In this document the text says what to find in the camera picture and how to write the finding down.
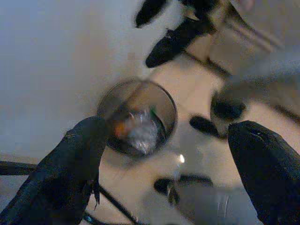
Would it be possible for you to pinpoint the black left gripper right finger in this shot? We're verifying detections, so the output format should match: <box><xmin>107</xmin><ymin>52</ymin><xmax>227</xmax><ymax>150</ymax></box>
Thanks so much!
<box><xmin>227</xmin><ymin>120</ymin><xmax>300</xmax><ymax>225</ymax></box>

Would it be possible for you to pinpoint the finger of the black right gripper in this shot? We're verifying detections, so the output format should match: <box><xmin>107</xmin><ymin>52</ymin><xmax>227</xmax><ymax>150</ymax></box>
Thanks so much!
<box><xmin>145</xmin><ymin>18</ymin><xmax>216</xmax><ymax>69</ymax></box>
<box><xmin>135</xmin><ymin>0</ymin><xmax>169</xmax><ymax>28</ymax></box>

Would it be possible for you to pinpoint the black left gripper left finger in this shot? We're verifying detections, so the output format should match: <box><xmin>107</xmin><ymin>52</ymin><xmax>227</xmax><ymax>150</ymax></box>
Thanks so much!
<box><xmin>0</xmin><ymin>116</ymin><xmax>110</xmax><ymax>225</ymax></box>

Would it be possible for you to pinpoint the grey robot left leg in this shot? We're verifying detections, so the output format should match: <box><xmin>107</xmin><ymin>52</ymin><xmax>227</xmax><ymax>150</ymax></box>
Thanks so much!
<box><xmin>174</xmin><ymin>186</ymin><xmax>261</xmax><ymax>225</ymax></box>

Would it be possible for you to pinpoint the round metal trash bin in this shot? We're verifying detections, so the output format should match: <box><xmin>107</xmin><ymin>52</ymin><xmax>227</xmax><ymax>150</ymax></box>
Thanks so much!
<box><xmin>97</xmin><ymin>78</ymin><xmax>178</xmax><ymax>157</ymax></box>

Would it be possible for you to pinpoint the orange trash piece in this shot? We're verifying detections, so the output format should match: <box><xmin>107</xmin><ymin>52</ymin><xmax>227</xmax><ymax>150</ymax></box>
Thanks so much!
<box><xmin>114</xmin><ymin>120</ymin><xmax>128</xmax><ymax>138</ymax></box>

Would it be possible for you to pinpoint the black robot right foot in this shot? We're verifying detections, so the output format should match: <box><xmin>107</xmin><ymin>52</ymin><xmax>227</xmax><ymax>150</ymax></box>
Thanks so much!
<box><xmin>189</xmin><ymin>115</ymin><xmax>222</xmax><ymax>139</ymax></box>

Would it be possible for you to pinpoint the black robot foot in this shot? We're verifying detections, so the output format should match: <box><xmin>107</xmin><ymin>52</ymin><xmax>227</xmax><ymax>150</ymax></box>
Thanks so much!
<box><xmin>189</xmin><ymin>115</ymin><xmax>222</xmax><ymax>139</ymax></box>
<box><xmin>154</xmin><ymin>174</ymin><xmax>214</xmax><ymax>205</ymax></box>

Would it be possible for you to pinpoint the crumpled clear plastic trash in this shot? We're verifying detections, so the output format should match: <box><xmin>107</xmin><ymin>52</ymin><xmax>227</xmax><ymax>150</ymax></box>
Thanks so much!
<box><xmin>127</xmin><ymin>114</ymin><xmax>165</xmax><ymax>155</ymax></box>

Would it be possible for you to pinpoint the black robot left foot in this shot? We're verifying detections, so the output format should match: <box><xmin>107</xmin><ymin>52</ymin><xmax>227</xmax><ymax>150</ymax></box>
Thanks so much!
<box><xmin>154</xmin><ymin>174</ymin><xmax>214</xmax><ymax>205</ymax></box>

